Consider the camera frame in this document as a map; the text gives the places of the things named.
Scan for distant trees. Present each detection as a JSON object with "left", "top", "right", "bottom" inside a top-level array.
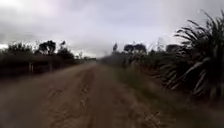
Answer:
[{"left": 111, "top": 41, "right": 183, "bottom": 56}]

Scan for brown dirt track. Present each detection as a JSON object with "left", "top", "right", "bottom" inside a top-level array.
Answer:
[{"left": 0, "top": 61, "right": 168, "bottom": 128}]

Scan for grass verge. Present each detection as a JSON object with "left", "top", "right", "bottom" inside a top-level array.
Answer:
[{"left": 99, "top": 63, "right": 224, "bottom": 128}]

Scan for row of trees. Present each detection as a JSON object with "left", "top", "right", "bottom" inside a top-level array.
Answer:
[{"left": 6, "top": 39, "right": 76, "bottom": 62}]

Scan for row of dark bushes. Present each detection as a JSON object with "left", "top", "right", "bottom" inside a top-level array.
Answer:
[{"left": 0, "top": 49, "right": 98, "bottom": 79}]

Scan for tall spiky-leaved plants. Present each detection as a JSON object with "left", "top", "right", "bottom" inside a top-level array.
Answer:
[{"left": 156, "top": 9, "right": 224, "bottom": 101}]

